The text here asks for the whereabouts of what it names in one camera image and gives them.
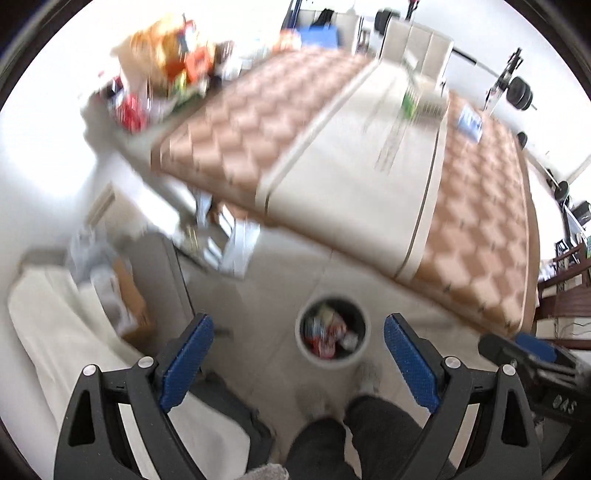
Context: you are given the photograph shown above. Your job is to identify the beige flat cardboard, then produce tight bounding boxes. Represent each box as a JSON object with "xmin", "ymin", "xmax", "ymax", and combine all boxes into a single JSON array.
[{"xmin": 85, "ymin": 182, "xmax": 117, "ymax": 227}]

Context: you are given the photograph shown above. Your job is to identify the blue packet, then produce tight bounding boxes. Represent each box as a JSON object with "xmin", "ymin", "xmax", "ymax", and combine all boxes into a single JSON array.
[{"xmin": 456, "ymin": 104, "xmax": 485, "ymax": 141}]

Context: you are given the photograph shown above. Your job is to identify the barbell with black plates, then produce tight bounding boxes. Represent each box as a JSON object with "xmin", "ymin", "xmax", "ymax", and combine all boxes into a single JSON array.
[{"xmin": 374, "ymin": 9, "xmax": 539, "ymax": 112}]

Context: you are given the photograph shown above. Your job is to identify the dark wooden chair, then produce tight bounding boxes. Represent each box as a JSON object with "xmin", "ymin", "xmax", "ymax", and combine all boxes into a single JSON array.
[{"xmin": 536, "ymin": 240, "xmax": 591, "ymax": 342}]

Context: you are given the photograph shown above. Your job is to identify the person's dark pants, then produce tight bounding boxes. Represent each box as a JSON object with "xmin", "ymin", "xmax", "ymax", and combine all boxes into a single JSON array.
[{"xmin": 286, "ymin": 394, "xmax": 458, "ymax": 480}]

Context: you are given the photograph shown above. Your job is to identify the white papers pile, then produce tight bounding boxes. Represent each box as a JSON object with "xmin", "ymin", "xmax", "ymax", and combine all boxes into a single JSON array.
[{"xmin": 185, "ymin": 194, "xmax": 260, "ymax": 280}]

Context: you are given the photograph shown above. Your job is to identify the white plastic bag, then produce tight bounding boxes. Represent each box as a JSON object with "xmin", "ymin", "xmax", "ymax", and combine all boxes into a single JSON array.
[{"xmin": 67, "ymin": 226, "xmax": 122, "ymax": 297}]

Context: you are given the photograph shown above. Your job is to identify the small milk carton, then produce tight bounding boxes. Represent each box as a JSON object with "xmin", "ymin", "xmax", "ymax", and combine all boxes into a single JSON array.
[{"xmin": 399, "ymin": 90, "xmax": 419, "ymax": 121}]

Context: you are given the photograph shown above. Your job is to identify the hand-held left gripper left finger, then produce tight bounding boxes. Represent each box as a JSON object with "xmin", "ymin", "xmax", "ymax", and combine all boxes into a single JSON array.
[{"xmin": 53, "ymin": 313, "xmax": 216, "ymax": 480}]

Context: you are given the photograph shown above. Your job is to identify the orange box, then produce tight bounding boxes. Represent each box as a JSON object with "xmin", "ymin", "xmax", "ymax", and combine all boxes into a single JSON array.
[{"xmin": 164, "ymin": 46, "xmax": 214, "ymax": 82}]

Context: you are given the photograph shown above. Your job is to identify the brown cardboard box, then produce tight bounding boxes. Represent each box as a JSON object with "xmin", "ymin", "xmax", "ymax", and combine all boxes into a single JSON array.
[{"xmin": 113, "ymin": 258, "xmax": 153, "ymax": 339}]

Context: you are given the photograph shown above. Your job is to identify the grey carton box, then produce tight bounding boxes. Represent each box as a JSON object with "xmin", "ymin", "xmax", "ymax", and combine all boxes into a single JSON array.
[{"xmin": 416, "ymin": 78, "xmax": 451, "ymax": 118}]

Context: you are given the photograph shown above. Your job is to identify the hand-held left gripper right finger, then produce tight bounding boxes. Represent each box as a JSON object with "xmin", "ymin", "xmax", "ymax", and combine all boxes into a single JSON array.
[{"xmin": 383, "ymin": 313, "xmax": 543, "ymax": 480}]

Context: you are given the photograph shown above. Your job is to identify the white cushioned chair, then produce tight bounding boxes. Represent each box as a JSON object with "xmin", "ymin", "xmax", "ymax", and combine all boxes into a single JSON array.
[{"xmin": 379, "ymin": 18, "xmax": 455, "ymax": 93}]

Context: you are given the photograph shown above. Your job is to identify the red soda can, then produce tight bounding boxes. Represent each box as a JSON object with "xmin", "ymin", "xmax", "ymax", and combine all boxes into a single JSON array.
[{"xmin": 115, "ymin": 92, "xmax": 151, "ymax": 133}]

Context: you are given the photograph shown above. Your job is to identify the orange snack bag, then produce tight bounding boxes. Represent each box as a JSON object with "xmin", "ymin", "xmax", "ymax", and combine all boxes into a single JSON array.
[{"xmin": 272, "ymin": 30, "xmax": 301, "ymax": 54}]

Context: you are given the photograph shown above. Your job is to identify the yellow snack bag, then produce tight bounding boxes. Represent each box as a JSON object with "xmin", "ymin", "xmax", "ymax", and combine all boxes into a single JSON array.
[{"xmin": 117, "ymin": 14, "xmax": 185, "ymax": 88}]

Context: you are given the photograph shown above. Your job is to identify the weight bench rack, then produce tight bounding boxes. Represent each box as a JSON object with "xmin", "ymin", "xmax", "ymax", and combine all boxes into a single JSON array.
[{"xmin": 404, "ymin": 0, "xmax": 525, "ymax": 116}]

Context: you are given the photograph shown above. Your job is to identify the red white packet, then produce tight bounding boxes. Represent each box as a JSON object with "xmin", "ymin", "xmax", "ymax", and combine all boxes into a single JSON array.
[{"xmin": 308, "ymin": 333, "xmax": 340, "ymax": 358}]

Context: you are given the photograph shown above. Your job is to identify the beige folding chair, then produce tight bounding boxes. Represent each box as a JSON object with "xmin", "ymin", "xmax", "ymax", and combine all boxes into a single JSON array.
[{"xmin": 288, "ymin": 0, "xmax": 365, "ymax": 47}]

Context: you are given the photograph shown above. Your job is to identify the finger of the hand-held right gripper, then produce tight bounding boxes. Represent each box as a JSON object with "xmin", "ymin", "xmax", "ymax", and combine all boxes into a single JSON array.
[
  {"xmin": 514, "ymin": 333, "xmax": 584, "ymax": 371},
  {"xmin": 478, "ymin": 334, "xmax": 556, "ymax": 377}
]

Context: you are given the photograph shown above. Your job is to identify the grey padded chair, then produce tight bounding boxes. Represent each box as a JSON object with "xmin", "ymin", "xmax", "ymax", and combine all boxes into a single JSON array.
[{"xmin": 115, "ymin": 231, "xmax": 278, "ymax": 455}]

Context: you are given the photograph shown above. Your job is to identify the round grey trash bin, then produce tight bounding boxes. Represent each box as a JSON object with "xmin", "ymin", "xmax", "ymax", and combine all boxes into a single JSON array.
[{"xmin": 295, "ymin": 295, "xmax": 371, "ymax": 370}]

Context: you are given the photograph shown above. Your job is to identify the curved barbell with small plates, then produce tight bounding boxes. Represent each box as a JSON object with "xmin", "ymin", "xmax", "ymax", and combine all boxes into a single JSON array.
[{"xmin": 517, "ymin": 131, "xmax": 572, "ymax": 205}]

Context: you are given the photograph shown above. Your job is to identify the brown checkered tablecloth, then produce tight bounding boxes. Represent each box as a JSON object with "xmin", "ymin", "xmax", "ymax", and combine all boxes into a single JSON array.
[{"xmin": 150, "ymin": 48, "xmax": 541, "ymax": 337}]

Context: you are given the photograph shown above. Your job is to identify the grey table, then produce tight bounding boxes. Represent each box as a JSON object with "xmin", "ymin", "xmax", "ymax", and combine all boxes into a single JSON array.
[{"xmin": 81, "ymin": 69, "xmax": 218, "ymax": 197}]

